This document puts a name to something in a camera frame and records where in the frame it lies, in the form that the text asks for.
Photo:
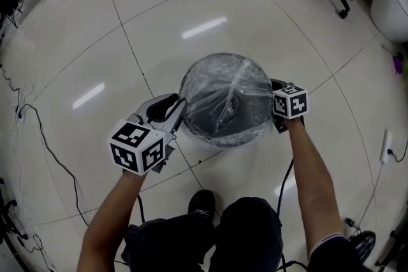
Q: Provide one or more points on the white egg-shaped toilet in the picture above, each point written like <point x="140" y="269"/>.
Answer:
<point x="392" y="12"/>

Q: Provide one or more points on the person's right forearm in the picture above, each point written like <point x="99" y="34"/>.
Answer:
<point x="312" y="188"/>

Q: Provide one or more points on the person's dark shirt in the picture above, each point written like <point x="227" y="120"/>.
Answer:
<point x="334" y="256"/>

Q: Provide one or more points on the person's black left shoe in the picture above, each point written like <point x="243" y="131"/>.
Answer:
<point x="201" y="202"/>

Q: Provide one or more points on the person's dark trousers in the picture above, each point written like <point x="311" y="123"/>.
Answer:
<point x="248" y="232"/>

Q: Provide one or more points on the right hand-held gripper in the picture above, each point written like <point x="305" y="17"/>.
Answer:
<point x="291" y="102"/>

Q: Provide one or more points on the green plastic bottle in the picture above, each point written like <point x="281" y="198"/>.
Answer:
<point x="406" y="67"/>

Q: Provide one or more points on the long white power strip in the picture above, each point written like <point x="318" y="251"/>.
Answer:
<point x="385" y="140"/>

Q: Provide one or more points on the small white power strip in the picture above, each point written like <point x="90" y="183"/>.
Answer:
<point x="20" y="117"/>

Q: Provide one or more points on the black chair base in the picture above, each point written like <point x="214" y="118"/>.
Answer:
<point x="9" y="205"/>

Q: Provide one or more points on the black tufted round stool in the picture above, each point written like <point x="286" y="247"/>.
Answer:
<point x="363" y="245"/>

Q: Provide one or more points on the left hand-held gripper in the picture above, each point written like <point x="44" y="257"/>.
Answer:
<point x="134" y="146"/>

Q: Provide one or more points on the clear plastic bin bag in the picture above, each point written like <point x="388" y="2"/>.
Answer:
<point x="223" y="79"/>

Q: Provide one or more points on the person's left forearm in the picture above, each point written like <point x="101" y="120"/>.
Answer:
<point x="108" y="223"/>

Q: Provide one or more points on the purple plastic item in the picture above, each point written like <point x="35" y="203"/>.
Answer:
<point x="398" y="65"/>

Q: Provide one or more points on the black mesh waste bin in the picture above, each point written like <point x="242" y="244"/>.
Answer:
<point x="207" y="122"/>

